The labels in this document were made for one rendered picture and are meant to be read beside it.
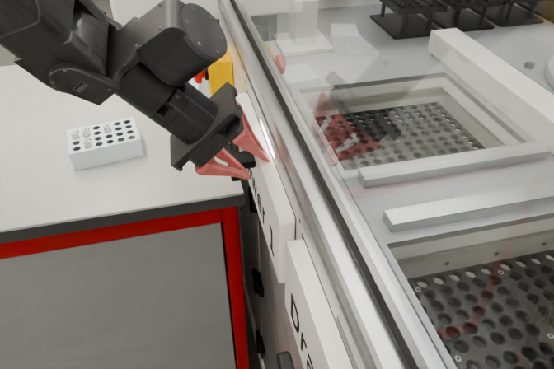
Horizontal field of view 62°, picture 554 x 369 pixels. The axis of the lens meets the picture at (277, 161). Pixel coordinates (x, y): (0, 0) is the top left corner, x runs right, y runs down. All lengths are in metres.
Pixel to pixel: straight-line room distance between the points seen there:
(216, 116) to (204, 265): 0.47
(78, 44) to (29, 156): 0.57
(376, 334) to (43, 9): 0.34
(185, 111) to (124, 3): 0.88
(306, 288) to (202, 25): 0.26
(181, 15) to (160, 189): 0.43
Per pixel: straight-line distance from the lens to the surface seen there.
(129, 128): 0.91
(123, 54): 0.46
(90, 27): 0.46
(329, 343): 0.41
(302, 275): 0.45
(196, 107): 0.50
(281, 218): 0.50
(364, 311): 0.35
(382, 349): 0.34
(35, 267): 0.91
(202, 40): 0.44
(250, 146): 0.53
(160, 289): 0.96
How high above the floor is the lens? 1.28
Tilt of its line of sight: 37 degrees down
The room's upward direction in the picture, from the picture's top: straight up
